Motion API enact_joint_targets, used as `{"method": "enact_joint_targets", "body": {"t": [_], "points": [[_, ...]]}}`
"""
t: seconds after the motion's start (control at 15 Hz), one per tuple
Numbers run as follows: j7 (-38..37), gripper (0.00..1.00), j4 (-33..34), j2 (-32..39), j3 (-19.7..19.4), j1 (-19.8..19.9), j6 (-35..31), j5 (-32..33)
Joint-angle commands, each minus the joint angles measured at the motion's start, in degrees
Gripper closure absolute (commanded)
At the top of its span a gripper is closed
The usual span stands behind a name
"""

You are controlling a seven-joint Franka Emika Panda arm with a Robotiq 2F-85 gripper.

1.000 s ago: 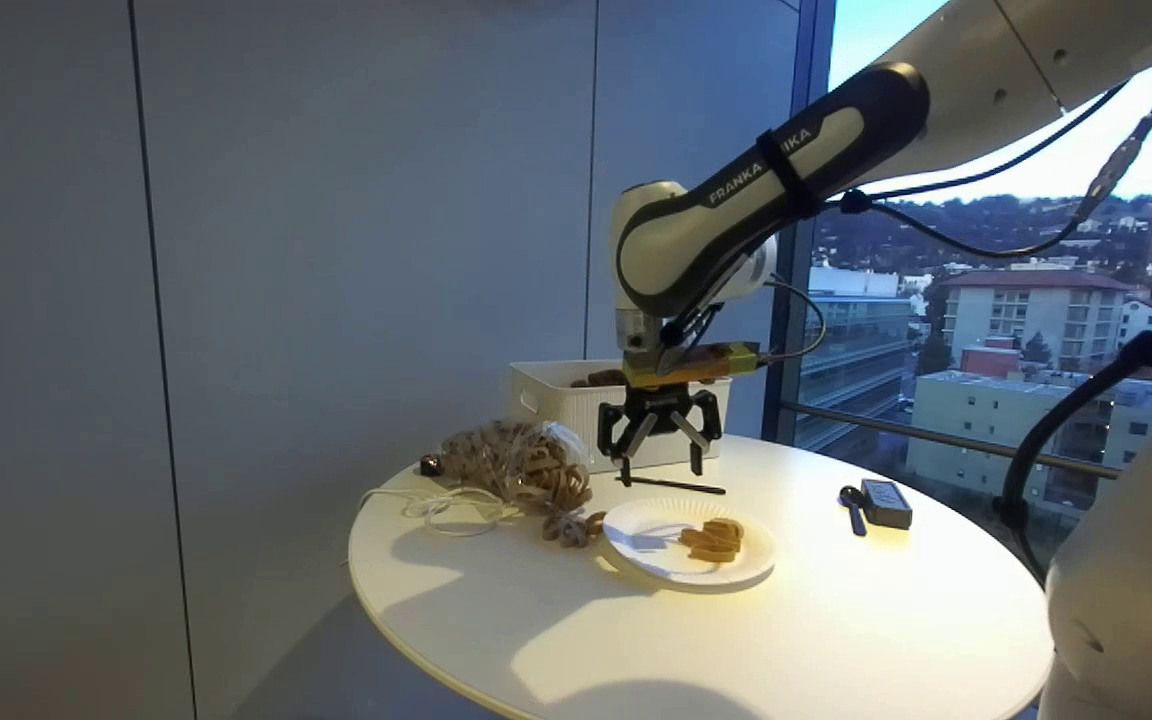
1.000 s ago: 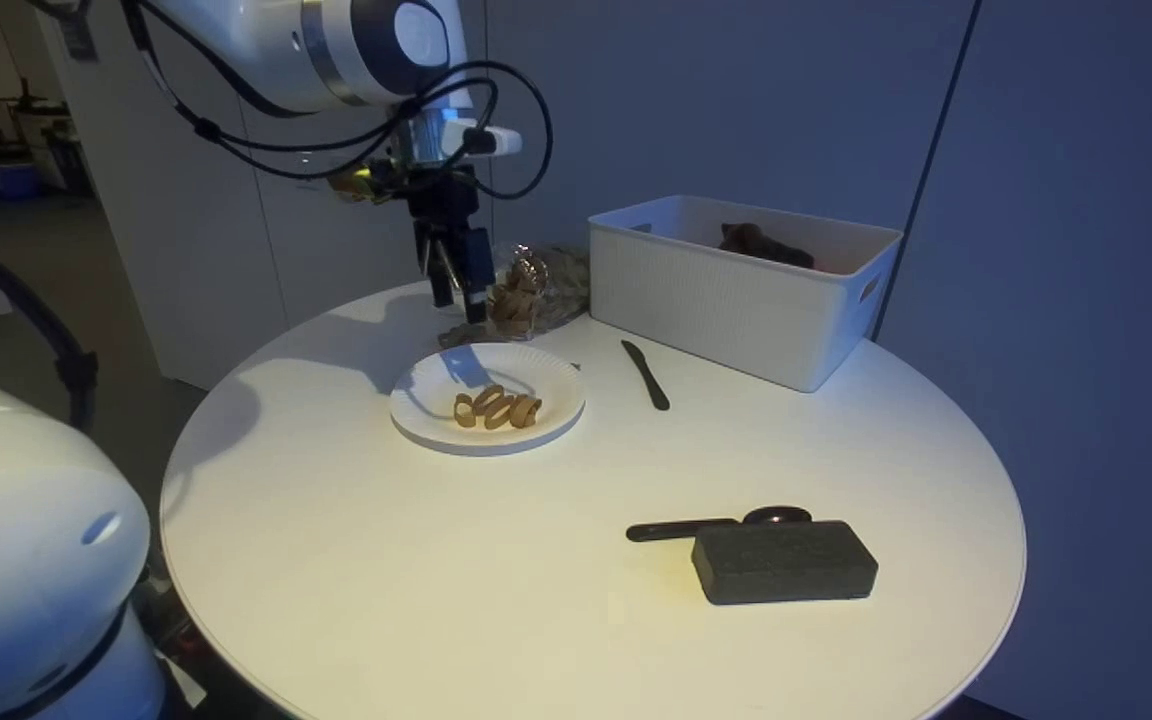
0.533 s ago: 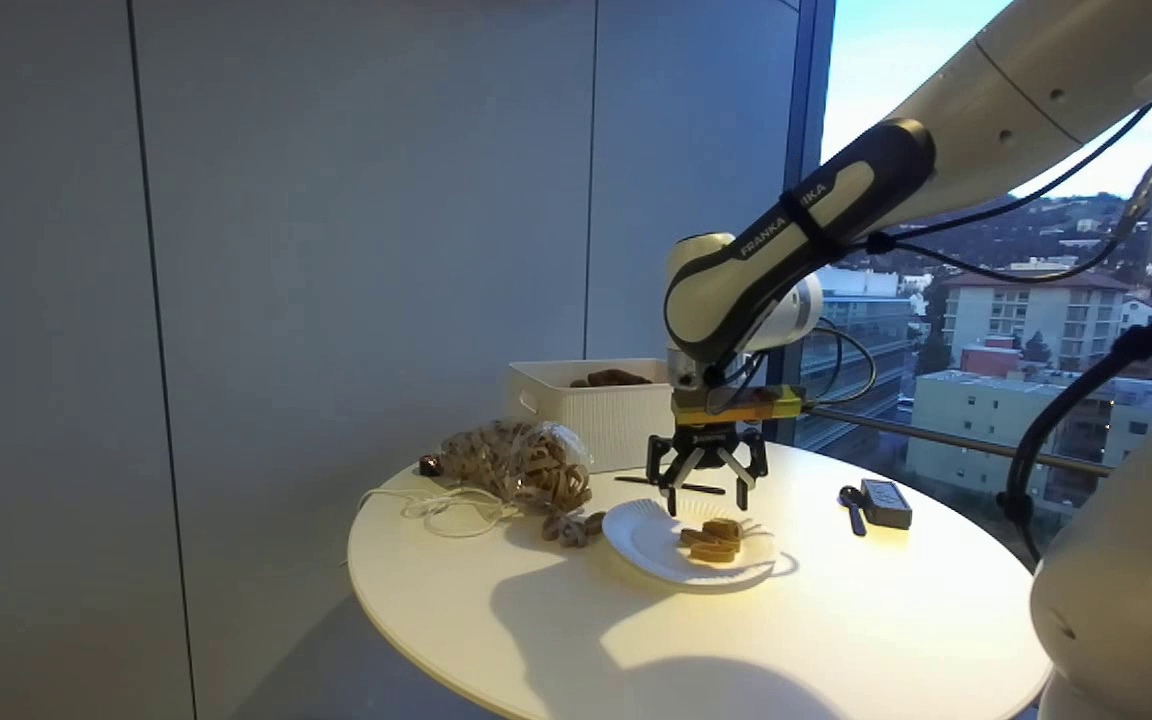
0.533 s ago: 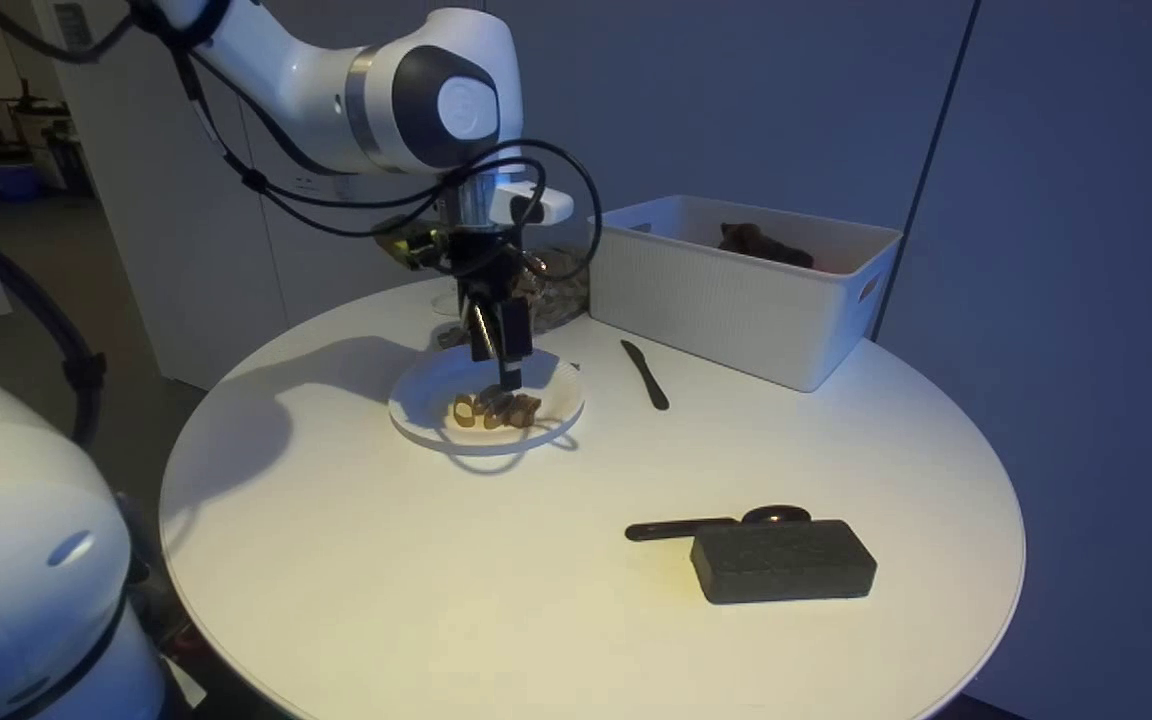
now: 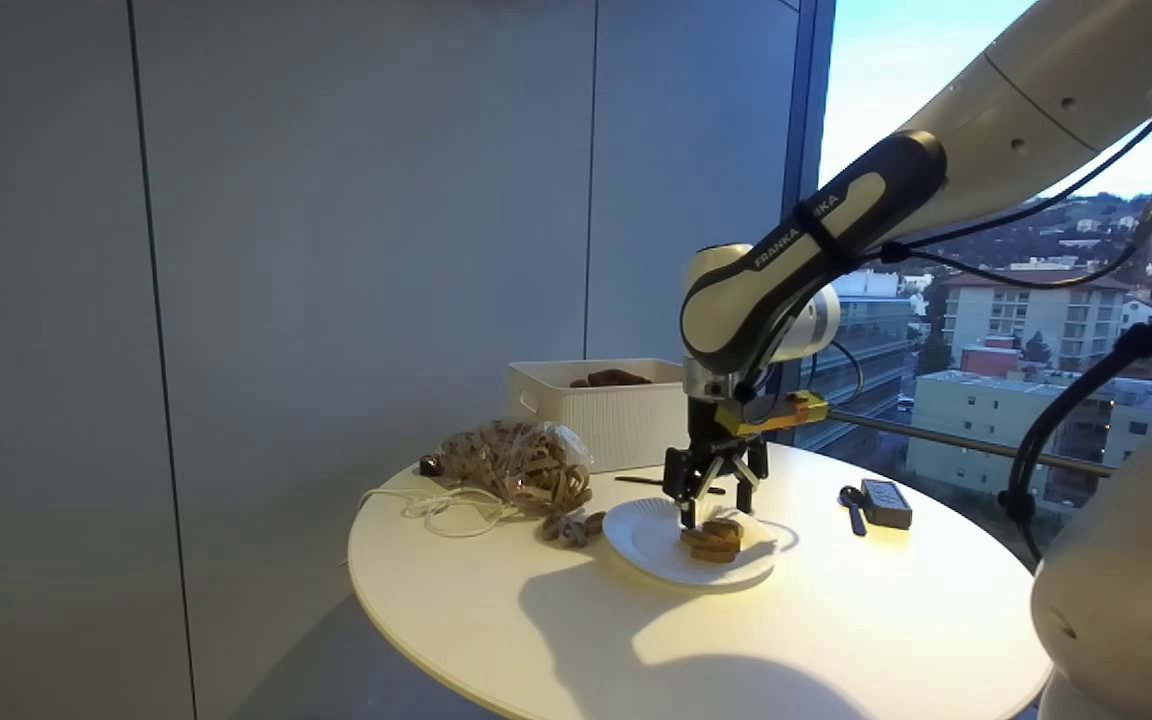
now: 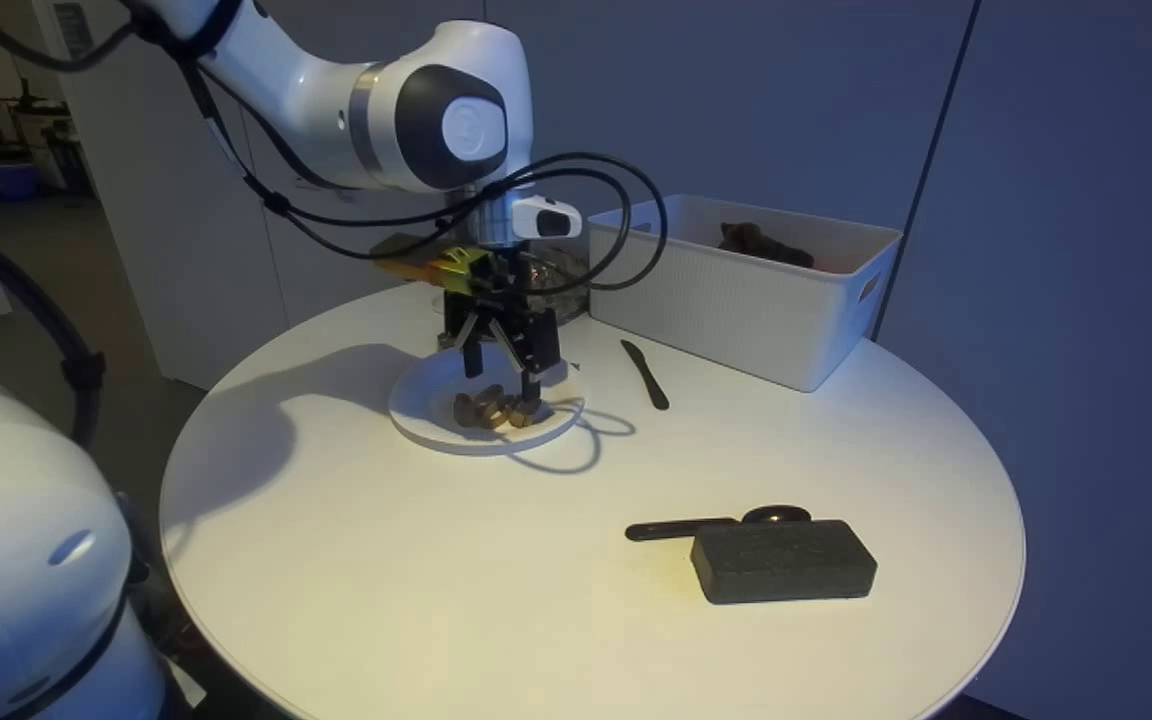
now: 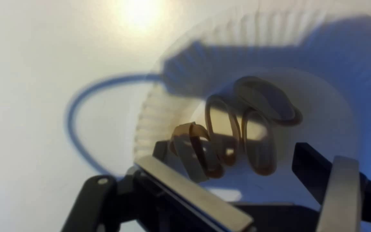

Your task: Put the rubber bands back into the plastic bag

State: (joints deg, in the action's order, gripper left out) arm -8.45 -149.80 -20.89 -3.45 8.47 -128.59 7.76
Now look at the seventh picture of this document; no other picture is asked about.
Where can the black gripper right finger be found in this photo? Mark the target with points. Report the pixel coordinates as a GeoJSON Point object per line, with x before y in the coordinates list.
{"type": "Point", "coordinates": [340, 193]}

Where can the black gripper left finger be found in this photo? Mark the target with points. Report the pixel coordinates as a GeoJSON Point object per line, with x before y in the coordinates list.
{"type": "Point", "coordinates": [193, 195]}

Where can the brown food pieces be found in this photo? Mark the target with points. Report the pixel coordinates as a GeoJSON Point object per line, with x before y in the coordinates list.
{"type": "Point", "coordinates": [244, 124]}

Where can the white round plate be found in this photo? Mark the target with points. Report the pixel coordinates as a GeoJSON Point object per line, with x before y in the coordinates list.
{"type": "Point", "coordinates": [331, 107]}

